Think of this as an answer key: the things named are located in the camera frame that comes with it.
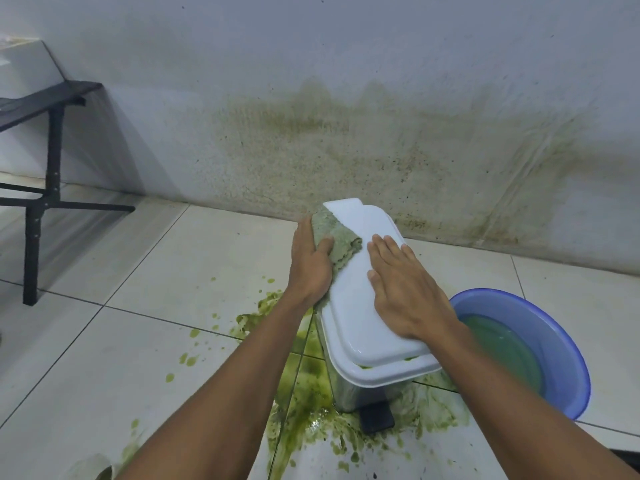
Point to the blue plastic basin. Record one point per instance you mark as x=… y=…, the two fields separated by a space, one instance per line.
x=565 y=344

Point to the person's left hand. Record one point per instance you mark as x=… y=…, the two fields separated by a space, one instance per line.
x=307 y=274

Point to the grey pedal bin white lid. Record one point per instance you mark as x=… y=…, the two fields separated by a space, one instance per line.
x=360 y=314

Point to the green stained cleaning cloth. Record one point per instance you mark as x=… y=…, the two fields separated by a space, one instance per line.
x=342 y=244

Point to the person's right forearm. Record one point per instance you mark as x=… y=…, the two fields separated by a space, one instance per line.
x=525 y=419

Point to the person's left forearm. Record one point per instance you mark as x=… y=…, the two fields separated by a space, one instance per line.
x=225 y=409

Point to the person's right hand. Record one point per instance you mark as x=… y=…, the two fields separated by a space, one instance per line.
x=410 y=294

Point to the clear plastic cup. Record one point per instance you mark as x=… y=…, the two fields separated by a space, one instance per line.
x=90 y=468

